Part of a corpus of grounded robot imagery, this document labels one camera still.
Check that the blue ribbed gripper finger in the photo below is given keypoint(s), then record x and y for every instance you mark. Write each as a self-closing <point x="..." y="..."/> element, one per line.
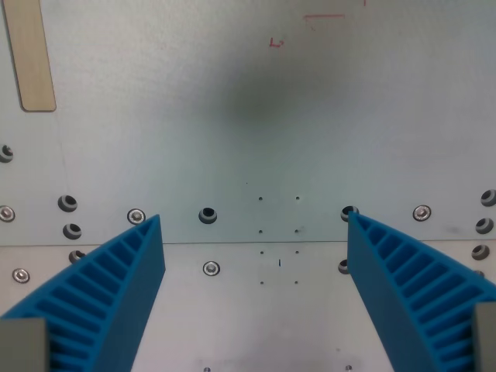
<point x="399" y="294"/>
<point x="116" y="294"/>

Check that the silver hex socket screw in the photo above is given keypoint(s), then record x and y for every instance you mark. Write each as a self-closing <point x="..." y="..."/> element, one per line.
<point x="6" y="214"/>
<point x="136" y="215"/>
<point x="421" y="212"/>
<point x="211" y="268"/>
<point x="20" y="275"/>

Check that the light wooden strip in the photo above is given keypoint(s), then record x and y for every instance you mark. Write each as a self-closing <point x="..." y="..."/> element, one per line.
<point x="33" y="58"/>

